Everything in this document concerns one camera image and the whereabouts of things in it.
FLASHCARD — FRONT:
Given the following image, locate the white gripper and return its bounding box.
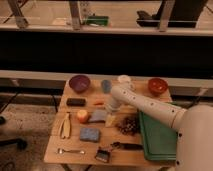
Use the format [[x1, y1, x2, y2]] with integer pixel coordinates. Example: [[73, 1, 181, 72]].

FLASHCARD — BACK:
[[105, 98, 121, 127]]

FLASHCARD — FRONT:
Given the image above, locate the grey-blue towel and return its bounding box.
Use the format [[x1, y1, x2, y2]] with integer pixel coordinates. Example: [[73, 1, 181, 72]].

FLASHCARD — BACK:
[[89, 109, 107, 123]]

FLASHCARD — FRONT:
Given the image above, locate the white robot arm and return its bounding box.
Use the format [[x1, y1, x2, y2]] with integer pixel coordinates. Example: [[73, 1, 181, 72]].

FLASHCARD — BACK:
[[105, 83, 213, 171]]

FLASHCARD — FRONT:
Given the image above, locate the purple bowl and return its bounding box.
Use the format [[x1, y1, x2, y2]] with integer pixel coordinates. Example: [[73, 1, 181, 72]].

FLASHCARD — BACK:
[[69, 75, 91, 93]]

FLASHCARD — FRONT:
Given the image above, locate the red bowl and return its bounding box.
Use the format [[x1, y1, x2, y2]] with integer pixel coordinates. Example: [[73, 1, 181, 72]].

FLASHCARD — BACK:
[[148, 78, 168, 96]]

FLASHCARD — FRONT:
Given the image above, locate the orange carrot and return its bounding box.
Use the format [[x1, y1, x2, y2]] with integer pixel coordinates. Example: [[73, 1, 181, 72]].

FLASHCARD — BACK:
[[93, 101, 104, 106]]

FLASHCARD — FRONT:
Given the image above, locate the bunch of dark grapes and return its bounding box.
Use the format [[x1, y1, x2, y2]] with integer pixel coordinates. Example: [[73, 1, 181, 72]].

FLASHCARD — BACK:
[[116, 117, 140, 135]]

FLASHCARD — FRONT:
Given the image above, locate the blue sponge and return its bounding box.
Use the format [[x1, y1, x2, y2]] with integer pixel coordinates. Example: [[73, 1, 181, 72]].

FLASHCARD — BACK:
[[80, 127, 100, 142]]

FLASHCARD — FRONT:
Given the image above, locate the yellow-red apple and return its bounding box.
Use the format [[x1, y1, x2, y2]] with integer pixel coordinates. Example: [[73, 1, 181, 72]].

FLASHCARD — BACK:
[[77, 110, 90, 123]]

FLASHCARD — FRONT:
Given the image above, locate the blue cup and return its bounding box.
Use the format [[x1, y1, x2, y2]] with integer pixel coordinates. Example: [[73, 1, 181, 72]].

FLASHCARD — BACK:
[[101, 80, 112, 94]]

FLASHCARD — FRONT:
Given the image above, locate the black rectangular block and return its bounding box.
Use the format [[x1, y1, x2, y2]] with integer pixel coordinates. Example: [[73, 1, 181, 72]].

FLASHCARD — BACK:
[[66, 98, 86, 106]]

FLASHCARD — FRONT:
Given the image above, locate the black dish brush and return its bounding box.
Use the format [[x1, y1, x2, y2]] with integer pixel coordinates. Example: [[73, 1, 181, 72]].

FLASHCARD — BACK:
[[95, 147, 113, 163]]

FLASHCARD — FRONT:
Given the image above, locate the white cup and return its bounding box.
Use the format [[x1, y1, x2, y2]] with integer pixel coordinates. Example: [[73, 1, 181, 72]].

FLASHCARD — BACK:
[[117, 75, 131, 83]]

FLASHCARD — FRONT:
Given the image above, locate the banana peel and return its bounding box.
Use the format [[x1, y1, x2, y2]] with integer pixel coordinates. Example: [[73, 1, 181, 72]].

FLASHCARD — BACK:
[[59, 113, 71, 139]]

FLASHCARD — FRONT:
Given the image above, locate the green plastic tray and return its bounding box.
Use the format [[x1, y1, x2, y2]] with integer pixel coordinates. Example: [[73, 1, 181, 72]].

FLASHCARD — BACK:
[[139, 112, 177, 161]]

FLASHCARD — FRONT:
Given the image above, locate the green object on shelf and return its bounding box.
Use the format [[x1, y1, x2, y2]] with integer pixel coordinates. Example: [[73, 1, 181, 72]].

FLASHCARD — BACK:
[[84, 15, 109, 26]]

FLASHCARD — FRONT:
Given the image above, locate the black-handled utensil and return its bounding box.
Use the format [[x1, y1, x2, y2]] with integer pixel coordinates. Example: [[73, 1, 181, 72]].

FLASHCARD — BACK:
[[111, 142, 143, 150]]

